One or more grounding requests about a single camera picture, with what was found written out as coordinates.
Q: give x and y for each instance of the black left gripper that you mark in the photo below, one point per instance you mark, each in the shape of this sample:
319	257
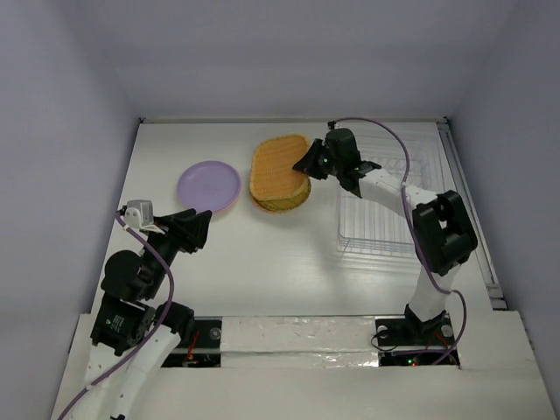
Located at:
188	227

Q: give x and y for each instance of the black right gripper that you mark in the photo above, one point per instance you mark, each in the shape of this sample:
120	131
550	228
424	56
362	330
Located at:
323	159

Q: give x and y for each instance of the lilac round plate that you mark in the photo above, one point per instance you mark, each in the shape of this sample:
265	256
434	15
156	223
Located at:
202	184

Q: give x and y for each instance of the pink round plate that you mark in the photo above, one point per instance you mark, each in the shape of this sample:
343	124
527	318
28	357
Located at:
226	204

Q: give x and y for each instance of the orange woven rectangular tray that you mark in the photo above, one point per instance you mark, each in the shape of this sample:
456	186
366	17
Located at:
271	174

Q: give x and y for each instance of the yellow-green woven round plate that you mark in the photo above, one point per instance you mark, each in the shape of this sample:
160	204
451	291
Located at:
280	206

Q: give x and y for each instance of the orange woven round plate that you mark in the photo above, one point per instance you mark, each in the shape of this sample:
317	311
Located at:
259	205

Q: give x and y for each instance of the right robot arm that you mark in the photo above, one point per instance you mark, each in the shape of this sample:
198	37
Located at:
439	224

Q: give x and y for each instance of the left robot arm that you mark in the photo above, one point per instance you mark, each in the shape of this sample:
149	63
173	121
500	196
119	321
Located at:
138	324

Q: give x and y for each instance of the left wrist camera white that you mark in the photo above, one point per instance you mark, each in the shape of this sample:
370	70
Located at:
138	214

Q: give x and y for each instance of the white wire dish rack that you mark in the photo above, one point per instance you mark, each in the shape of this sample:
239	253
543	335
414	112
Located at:
369	230

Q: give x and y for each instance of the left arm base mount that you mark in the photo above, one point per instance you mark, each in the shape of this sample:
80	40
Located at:
202	349

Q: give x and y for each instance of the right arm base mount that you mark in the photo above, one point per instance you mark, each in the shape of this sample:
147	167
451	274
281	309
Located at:
400	344

